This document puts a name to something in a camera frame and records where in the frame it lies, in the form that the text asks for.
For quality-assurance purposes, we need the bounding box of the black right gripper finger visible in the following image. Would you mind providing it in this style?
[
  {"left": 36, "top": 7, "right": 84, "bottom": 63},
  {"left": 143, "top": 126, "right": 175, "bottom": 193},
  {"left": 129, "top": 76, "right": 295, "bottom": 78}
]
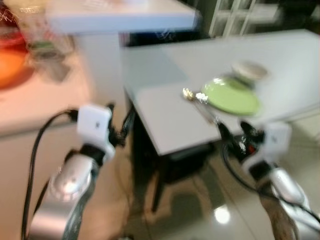
[
  {"left": 240, "top": 120, "right": 265, "bottom": 138},
  {"left": 216, "top": 120, "right": 235, "bottom": 150}
]

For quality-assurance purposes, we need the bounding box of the metal spoon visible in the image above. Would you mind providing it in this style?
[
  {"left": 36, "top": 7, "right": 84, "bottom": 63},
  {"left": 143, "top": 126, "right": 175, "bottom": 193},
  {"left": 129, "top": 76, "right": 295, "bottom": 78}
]
[{"left": 181, "top": 88, "right": 222, "bottom": 125}]

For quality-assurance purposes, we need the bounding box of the green plate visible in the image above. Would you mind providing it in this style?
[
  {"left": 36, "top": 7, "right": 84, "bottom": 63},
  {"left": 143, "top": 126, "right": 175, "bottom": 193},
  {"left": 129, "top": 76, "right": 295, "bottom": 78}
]
[{"left": 201, "top": 77, "right": 262, "bottom": 117}]

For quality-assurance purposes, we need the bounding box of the white dining table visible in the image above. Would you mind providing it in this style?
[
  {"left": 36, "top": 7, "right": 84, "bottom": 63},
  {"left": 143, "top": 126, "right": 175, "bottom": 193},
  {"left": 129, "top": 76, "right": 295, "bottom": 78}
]
[{"left": 121, "top": 29, "right": 320, "bottom": 157}]

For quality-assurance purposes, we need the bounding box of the white bowl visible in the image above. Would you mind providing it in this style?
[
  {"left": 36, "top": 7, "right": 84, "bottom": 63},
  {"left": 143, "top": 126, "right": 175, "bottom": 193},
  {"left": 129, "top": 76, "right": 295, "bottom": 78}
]
[{"left": 231, "top": 60, "right": 271, "bottom": 84}]

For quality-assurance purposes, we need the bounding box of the clear glass jar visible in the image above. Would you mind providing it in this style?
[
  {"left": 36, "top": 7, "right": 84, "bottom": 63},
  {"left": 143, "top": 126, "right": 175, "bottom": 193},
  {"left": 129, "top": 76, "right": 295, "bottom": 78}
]
[{"left": 26, "top": 12, "right": 76, "bottom": 85}]

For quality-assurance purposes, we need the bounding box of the white shelf board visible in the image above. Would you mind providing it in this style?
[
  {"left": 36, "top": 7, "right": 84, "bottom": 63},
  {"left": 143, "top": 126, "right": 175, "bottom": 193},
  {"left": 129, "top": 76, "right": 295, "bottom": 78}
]
[{"left": 46, "top": 0, "right": 202, "bottom": 36}]

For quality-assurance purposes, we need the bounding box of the orange bowl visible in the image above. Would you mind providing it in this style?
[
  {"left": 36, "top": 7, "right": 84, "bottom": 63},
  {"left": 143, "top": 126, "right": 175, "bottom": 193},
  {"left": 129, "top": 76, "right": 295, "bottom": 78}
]
[{"left": 0, "top": 46, "right": 30, "bottom": 92}]

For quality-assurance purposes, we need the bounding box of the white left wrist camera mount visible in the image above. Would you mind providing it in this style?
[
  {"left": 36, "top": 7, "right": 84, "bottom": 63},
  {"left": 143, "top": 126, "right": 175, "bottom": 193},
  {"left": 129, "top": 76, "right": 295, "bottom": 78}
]
[{"left": 77, "top": 104, "right": 116, "bottom": 152}]

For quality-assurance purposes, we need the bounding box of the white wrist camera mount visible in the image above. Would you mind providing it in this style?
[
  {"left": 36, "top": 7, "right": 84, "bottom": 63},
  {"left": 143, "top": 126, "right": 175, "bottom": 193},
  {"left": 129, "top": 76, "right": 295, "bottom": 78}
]
[
  {"left": 260, "top": 121, "right": 294, "bottom": 162},
  {"left": 77, "top": 104, "right": 116, "bottom": 152}
]

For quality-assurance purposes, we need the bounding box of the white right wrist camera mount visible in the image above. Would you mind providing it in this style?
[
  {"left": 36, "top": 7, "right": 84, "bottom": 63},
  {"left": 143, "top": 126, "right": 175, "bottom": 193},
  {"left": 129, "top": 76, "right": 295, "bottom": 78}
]
[{"left": 260, "top": 121, "right": 294, "bottom": 162}]

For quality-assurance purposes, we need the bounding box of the black table leg frame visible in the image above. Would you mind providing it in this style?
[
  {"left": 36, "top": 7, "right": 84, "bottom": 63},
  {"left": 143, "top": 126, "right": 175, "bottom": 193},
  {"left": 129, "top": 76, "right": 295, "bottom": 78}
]
[{"left": 127, "top": 96, "right": 217, "bottom": 214}]

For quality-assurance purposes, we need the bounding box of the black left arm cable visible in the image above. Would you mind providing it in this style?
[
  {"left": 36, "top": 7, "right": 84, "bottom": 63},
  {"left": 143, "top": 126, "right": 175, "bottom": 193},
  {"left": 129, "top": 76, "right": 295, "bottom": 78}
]
[{"left": 20, "top": 109, "right": 81, "bottom": 240}]

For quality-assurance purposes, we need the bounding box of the white window frame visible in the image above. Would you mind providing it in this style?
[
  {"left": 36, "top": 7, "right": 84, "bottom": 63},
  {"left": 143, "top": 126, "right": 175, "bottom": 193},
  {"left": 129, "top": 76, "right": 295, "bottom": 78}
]
[{"left": 209, "top": 0, "right": 282, "bottom": 38}]

